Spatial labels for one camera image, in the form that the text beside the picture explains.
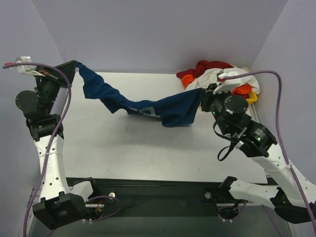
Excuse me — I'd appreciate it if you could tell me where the yellow plastic bin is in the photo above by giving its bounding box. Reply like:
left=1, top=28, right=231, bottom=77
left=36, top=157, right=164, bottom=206
left=246, top=91, right=258, bottom=105

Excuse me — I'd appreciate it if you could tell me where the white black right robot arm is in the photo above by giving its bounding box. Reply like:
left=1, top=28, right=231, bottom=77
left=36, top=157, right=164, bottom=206
left=201, top=84, right=316, bottom=224

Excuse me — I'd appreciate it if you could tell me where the dark red t-shirt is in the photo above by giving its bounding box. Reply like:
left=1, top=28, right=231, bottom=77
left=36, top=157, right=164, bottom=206
left=176, top=60, right=252, bottom=97

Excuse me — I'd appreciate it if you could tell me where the blue Mickey Mouse t-shirt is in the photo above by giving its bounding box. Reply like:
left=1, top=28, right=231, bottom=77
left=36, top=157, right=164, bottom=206
left=77, top=62, right=202, bottom=127

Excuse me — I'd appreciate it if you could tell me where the aluminium mounting rail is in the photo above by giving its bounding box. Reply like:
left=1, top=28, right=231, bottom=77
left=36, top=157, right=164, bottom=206
left=27, top=185, right=120, bottom=208

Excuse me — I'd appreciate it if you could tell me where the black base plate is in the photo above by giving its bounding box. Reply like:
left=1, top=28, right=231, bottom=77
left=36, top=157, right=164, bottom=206
left=66, top=177, right=250, bottom=218

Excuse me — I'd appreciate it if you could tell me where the orange t-shirt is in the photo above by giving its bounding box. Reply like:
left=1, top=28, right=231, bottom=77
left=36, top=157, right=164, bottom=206
left=181, top=74, right=260, bottom=99

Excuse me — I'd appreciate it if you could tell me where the white t-shirt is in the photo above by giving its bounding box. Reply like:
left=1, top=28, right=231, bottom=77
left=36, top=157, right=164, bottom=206
left=185, top=68, right=260, bottom=94

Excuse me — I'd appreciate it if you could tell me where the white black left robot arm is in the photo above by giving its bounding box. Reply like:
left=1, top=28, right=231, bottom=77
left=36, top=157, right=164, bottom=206
left=15, top=60, right=100, bottom=230

